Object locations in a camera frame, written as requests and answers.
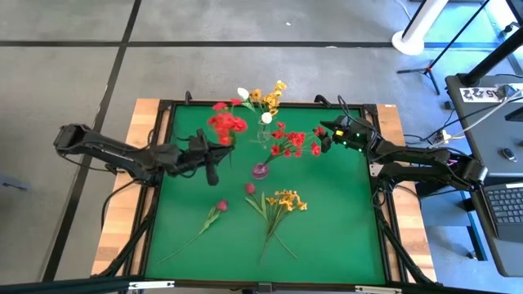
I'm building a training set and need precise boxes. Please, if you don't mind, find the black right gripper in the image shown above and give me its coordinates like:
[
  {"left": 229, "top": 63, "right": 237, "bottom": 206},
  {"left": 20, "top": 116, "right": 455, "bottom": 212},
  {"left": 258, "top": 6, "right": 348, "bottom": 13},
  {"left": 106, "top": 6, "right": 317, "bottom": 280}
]
[{"left": 320, "top": 115, "right": 375, "bottom": 154}]

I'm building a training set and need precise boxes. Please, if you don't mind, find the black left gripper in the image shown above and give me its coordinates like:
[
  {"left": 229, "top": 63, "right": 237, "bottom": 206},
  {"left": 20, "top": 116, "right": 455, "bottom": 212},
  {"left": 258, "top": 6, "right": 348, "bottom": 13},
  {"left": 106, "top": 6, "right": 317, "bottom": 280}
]
[{"left": 178, "top": 128, "right": 236, "bottom": 187}]

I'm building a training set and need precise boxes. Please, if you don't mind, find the red artificial flower bunch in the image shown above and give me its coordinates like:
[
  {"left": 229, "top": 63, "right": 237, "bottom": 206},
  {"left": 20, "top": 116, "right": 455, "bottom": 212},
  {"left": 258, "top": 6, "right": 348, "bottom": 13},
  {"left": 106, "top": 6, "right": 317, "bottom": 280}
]
[
  {"left": 207, "top": 97, "right": 249, "bottom": 168},
  {"left": 261, "top": 121, "right": 324, "bottom": 171}
]

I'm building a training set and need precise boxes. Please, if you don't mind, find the dark red artificial tulip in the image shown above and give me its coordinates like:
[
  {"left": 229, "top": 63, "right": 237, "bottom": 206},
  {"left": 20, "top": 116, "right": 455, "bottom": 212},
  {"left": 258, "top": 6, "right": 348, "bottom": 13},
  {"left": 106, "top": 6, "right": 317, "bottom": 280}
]
[
  {"left": 158, "top": 198, "right": 229, "bottom": 265},
  {"left": 244, "top": 182, "right": 299, "bottom": 261}
]

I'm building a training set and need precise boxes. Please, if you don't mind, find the white artificial tulip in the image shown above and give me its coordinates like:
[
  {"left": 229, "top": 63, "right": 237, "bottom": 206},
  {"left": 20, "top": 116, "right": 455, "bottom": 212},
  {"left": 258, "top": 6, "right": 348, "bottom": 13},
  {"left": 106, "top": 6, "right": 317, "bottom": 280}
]
[
  {"left": 236, "top": 87, "right": 266, "bottom": 136},
  {"left": 260, "top": 111, "right": 274, "bottom": 138}
]

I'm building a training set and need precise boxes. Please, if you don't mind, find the pink glass vase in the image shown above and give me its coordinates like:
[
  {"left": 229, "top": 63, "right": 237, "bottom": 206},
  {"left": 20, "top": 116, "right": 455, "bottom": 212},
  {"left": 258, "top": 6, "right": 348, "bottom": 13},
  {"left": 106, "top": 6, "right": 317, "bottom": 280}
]
[{"left": 252, "top": 162, "right": 270, "bottom": 180}]

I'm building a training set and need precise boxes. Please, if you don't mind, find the clear glass vase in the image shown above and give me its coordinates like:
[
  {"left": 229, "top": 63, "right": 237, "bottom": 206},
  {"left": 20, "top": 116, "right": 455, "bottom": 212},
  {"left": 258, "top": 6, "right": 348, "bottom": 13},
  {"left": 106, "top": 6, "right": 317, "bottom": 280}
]
[{"left": 256, "top": 122, "right": 273, "bottom": 144}]

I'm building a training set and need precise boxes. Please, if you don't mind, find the thin black tripod stand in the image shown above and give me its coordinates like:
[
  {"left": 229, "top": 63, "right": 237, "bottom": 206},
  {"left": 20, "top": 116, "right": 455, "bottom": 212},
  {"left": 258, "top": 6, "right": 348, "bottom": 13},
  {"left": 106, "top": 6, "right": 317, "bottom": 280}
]
[{"left": 396, "top": 0, "right": 491, "bottom": 96}]

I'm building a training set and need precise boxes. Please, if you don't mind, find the green table mat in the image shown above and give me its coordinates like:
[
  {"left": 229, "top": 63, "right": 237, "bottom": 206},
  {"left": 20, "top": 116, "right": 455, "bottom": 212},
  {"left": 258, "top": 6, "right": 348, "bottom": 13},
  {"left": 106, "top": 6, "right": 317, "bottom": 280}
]
[{"left": 145, "top": 104, "right": 387, "bottom": 285}]

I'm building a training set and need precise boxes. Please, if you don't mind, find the white pole with round base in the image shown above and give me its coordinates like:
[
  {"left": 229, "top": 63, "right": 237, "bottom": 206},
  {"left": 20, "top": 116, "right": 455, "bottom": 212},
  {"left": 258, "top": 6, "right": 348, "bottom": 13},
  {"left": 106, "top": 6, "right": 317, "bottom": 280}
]
[{"left": 391, "top": 0, "right": 450, "bottom": 56}]

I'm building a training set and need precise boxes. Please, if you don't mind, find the white paper label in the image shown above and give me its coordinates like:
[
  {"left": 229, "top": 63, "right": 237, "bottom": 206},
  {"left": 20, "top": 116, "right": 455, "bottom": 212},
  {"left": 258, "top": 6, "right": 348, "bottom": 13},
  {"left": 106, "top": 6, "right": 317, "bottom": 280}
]
[{"left": 459, "top": 83, "right": 523, "bottom": 103}]

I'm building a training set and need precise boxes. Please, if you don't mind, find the grey desk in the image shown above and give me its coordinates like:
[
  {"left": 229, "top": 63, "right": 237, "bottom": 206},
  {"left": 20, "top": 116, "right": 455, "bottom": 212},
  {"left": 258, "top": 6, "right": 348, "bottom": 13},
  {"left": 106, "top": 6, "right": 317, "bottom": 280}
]
[{"left": 444, "top": 74, "right": 523, "bottom": 278}]

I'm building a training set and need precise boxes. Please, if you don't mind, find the black flat device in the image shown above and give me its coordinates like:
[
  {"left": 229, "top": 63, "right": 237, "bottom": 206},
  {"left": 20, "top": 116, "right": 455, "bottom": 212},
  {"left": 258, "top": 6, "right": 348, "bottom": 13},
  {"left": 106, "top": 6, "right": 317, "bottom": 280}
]
[{"left": 504, "top": 106, "right": 523, "bottom": 123}]

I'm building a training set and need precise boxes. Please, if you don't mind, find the black keyboard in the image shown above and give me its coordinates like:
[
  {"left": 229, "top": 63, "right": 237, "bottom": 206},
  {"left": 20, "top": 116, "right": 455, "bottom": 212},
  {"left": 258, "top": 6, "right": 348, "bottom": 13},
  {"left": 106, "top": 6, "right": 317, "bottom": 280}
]
[{"left": 481, "top": 181, "right": 523, "bottom": 242}]

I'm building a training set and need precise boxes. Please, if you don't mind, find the black crossbeam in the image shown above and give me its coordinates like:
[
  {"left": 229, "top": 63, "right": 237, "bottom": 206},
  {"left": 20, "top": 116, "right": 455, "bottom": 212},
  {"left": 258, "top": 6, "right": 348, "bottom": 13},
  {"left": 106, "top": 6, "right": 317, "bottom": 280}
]
[{"left": 0, "top": 275, "right": 144, "bottom": 294}]

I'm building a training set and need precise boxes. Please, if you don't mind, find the grey floor object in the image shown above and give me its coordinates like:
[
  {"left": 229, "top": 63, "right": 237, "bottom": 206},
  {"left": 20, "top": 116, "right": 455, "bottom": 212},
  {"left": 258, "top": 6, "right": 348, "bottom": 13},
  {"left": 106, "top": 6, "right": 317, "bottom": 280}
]
[{"left": 0, "top": 175, "right": 32, "bottom": 193}]

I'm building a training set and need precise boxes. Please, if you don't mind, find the black table frame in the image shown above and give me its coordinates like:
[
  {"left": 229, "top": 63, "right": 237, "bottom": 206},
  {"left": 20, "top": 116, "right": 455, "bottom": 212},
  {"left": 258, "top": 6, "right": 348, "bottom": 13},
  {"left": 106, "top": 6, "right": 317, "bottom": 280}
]
[{"left": 92, "top": 97, "right": 437, "bottom": 287}]

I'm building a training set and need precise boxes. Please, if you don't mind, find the silver metal bracket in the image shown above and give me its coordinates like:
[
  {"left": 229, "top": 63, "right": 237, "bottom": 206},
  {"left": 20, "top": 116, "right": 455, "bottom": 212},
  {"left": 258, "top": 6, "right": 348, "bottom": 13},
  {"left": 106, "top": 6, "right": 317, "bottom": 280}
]
[
  {"left": 354, "top": 285, "right": 404, "bottom": 294},
  {"left": 128, "top": 279, "right": 176, "bottom": 291}
]

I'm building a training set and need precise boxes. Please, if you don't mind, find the white cable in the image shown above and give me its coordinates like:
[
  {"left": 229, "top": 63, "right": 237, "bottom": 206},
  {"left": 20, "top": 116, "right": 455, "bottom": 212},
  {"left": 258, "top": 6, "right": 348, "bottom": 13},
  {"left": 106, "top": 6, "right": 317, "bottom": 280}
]
[{"left": 447, "top": 89, "right": 523, "bottom": 142}]

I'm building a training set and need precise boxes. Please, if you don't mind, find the thick black post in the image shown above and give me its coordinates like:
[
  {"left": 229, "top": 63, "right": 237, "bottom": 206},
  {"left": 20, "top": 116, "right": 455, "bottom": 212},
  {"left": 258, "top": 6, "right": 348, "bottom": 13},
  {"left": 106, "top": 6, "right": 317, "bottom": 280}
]
[{"left": 457, "top": 24, "right": 523, "bottom": 87}]

